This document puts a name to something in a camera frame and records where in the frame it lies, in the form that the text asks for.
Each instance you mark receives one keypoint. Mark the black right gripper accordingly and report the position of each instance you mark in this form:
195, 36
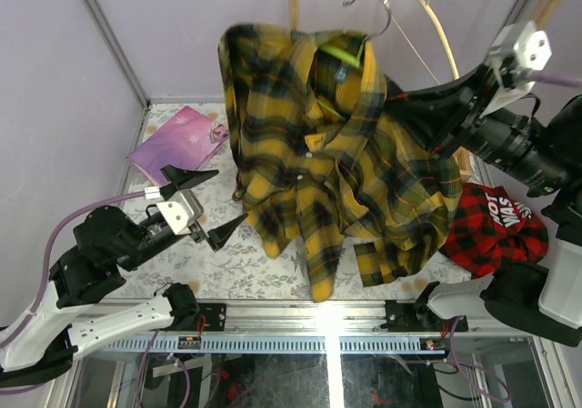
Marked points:
433, 111

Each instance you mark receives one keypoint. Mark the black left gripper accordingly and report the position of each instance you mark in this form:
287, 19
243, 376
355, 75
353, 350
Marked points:
195, 228

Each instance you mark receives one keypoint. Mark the green clothes hanger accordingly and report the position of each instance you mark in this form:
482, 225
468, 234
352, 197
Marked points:
359, 31

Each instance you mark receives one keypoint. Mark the yellow plaid shirt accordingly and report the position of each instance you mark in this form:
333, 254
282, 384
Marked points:
320, 158

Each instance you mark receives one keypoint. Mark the cream clothes hanger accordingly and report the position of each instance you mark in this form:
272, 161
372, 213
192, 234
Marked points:
434, 34

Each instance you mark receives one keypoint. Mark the red black plaid shirt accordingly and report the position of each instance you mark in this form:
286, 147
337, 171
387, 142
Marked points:
492, 230

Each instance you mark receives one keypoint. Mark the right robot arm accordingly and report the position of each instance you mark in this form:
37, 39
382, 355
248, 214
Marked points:
526, 266

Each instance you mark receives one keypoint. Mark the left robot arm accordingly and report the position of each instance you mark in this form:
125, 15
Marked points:
84, 259

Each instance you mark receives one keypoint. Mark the purple folded cloth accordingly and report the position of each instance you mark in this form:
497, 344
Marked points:
186, 141

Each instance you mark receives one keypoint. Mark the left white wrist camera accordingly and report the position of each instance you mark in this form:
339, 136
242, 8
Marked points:
179, 213

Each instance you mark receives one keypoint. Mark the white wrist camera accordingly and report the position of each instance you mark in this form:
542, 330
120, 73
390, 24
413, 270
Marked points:
179, 213
517, 50

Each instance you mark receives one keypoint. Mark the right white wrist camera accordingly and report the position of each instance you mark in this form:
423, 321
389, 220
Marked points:
517, 50

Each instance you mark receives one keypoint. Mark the aluminium mounting rail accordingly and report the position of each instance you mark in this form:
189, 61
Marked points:
250, 326

